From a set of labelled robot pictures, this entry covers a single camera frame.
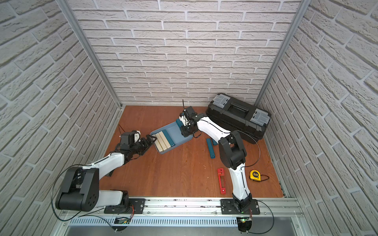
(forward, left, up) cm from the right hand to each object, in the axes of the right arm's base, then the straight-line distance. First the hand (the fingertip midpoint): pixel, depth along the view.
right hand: (186, 131), depth 94 cm
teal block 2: (-24, -12, +25) cm, 37 cm away
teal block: (+4, +4, +6) cm, 8 cm away
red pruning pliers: (-26, -19, -7) cm, 33 cm away
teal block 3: (-10, -15, -6) cm, 19 cm away
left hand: (-5, +20, +1) cm, 20 cm away
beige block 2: (-5, +17, -5) cm, 18 cm away
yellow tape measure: (-29, -39, -7) cm, 49 cm away
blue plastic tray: (+5, +8, -7) cm, 12 cm away
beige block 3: (-5, +13, -5) cm, 15 cm away
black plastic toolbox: (+5, -32, +8) cm, 34 cm away
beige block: (-6, +19, -4) cm, 21 cm away
